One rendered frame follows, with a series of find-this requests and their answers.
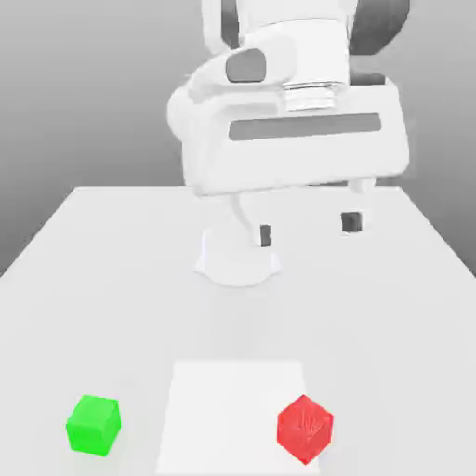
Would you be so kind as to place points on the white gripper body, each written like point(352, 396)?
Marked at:
point(297, 163)

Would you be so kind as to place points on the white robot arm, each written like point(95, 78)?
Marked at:
point(312, 44)

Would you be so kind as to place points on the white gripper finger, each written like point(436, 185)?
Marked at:
point(353, 222)
point(248, 223)

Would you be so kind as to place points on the small green cube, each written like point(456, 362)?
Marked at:
point(93, 425)

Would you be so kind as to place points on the small red cube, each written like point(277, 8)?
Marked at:
point(305, 429)

